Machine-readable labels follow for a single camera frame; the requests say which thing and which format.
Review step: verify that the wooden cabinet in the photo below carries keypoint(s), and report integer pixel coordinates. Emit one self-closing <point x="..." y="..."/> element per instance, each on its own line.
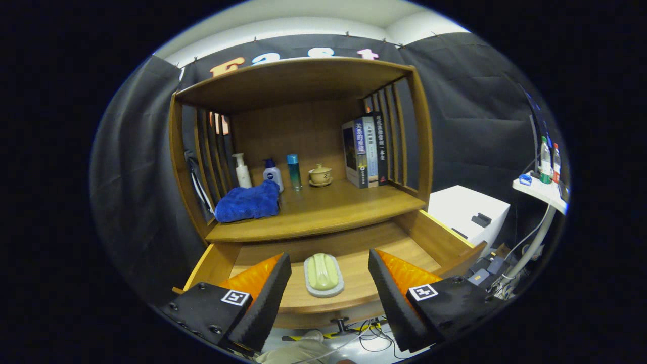
<point x="293" y="131"/>

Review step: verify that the red label water bottle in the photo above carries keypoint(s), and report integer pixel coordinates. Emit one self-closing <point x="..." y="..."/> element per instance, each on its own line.
<point x="556" y="162"/>

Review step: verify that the white bottle blue cap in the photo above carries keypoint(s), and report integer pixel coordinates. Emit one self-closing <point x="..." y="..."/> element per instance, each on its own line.
<point x="273" y="177"/>

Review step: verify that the wooden drawer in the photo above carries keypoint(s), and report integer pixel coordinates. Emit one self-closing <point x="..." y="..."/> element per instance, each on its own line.
<point x="356" y="288"/>

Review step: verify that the green label water bottle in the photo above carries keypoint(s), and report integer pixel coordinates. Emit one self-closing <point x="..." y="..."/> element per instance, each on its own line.
<point x="545" y="162"/>

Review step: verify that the teal glass bottle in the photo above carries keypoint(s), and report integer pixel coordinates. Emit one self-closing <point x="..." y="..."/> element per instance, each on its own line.
<point x="293" y="172"/>

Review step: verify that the white side table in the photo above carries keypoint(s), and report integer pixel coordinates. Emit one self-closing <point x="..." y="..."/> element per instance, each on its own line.
<point x="541" y="192"/>

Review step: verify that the blue towel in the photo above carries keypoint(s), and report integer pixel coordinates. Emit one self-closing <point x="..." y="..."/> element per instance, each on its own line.
<point x="247" y="202"/>

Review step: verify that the white cabinet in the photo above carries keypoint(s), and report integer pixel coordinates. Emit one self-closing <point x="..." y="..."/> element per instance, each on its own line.
<point x="465" y="210"/>

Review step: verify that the person's beige clothing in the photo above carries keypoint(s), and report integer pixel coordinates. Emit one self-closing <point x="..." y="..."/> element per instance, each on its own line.
<point x="298" y="352"/>

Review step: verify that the blue spine book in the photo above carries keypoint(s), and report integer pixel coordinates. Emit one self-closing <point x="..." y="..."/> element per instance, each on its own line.
<point x="356" y="156"/>

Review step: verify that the small blue object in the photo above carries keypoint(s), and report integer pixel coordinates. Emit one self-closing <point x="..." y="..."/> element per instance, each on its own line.
<point x="525" y="179"/>

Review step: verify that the lidded ceramic tea cup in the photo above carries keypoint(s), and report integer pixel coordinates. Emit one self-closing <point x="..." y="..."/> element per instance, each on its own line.
<point x="320" y="175"/>

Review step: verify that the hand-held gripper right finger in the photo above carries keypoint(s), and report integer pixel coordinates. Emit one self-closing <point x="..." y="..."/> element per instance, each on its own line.
<point x="394" y="303"/>

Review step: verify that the wooden countertop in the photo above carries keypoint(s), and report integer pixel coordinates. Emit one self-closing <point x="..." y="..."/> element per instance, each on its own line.
<point x="333" y="207"/>

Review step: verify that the black spine book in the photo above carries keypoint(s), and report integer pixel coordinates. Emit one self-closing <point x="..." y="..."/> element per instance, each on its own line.
<point x="381" y="149"/>

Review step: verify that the black power strip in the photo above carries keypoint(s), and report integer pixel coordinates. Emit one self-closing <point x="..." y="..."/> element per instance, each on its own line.
<point x="485" y="270"/>

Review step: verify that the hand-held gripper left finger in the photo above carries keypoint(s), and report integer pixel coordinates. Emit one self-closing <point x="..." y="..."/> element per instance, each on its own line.
<point x="268" y="303"/>

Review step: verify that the white pump bottle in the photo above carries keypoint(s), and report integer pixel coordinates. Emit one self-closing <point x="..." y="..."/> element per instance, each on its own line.
<point x="242" y="174"/>

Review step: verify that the black backdrop cloth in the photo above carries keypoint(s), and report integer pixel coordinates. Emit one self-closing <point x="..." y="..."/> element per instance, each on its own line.
<point x="470" y="126"/>

